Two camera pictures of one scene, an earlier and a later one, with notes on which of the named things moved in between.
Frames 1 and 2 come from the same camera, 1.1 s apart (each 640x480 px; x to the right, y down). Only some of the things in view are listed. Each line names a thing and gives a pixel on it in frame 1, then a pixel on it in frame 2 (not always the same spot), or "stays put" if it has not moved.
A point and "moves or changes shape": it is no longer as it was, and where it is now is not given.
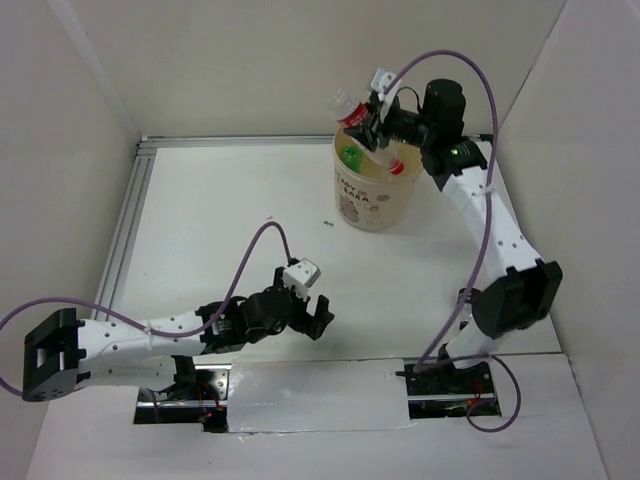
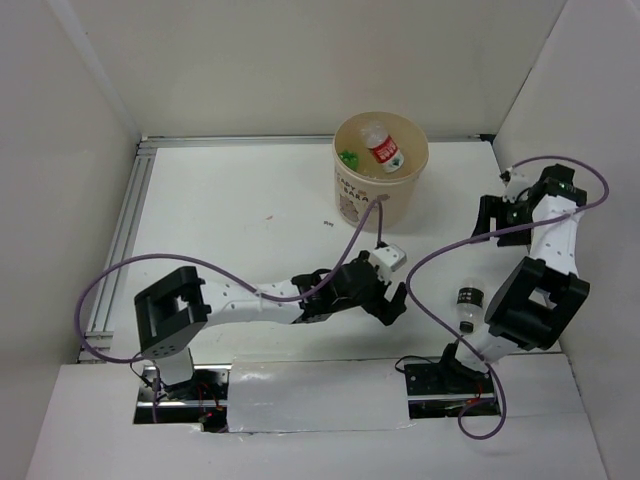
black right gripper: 368,135 -> 488,209
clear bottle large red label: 350,111 moves or changes shape
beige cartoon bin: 375,190 stays put
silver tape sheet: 317,395 stays put
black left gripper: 317,323 -> 385,309
